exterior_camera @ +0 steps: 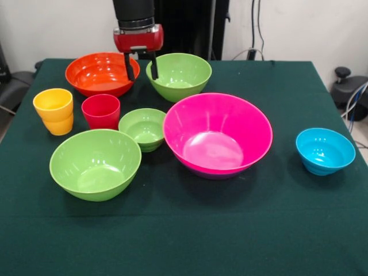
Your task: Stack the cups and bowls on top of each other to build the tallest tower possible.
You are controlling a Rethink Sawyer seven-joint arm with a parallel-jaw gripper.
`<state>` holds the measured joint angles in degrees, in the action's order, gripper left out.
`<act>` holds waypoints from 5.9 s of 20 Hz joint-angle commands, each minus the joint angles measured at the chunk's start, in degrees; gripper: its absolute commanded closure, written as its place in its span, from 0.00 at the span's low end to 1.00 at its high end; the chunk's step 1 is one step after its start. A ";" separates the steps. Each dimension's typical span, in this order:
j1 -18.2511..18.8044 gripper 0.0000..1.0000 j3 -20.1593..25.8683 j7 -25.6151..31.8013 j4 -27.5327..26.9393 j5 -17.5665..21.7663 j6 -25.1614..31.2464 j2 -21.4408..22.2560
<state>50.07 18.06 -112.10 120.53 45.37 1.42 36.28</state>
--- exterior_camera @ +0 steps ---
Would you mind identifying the orange bowl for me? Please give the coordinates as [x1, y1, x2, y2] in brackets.
[64, 52, 141, 98]

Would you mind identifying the small ribbed green bowl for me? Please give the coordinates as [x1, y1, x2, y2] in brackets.
[118, 108, 167, 153]

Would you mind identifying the pink bowl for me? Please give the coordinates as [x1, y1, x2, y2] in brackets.
[162, 92, 274, 173]

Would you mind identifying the dark green tablecloth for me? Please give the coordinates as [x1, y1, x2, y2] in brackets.
[0, 59, 368, 276]

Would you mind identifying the large green bowl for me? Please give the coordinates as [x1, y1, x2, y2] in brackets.
[49, 129, 142, 202]

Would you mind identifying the red cup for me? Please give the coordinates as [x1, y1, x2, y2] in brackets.
[81, 94, 121, 131]

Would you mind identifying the medium green bowl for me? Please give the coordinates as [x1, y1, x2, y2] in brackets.
[145, 53, 213, 104]

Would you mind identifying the black wall cable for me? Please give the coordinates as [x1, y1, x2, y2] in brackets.
[251, 0, 265, 60]

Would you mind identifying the yellow cup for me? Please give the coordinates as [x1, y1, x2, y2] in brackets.
[32, 88, 74, 136]

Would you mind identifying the black chair with round knob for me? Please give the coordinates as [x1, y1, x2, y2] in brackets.
[330, 66, 368, 121]

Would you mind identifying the small blue bowl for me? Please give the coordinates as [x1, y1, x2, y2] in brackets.
[296, 128, 357, 176]

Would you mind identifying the purple bowl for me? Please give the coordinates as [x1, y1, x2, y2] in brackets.
[183, 163, 251, 181]

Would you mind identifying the blue and white cable bundle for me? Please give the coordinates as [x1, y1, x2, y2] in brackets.
[340, 82, 368, 121]

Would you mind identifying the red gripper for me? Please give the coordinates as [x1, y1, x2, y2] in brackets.
[113, 24, 164, 82]

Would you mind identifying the black office chair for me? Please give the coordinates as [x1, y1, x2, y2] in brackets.
[0, 43, 43, 116]

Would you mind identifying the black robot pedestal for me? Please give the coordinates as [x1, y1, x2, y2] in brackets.
[131, 0, 231, 61]

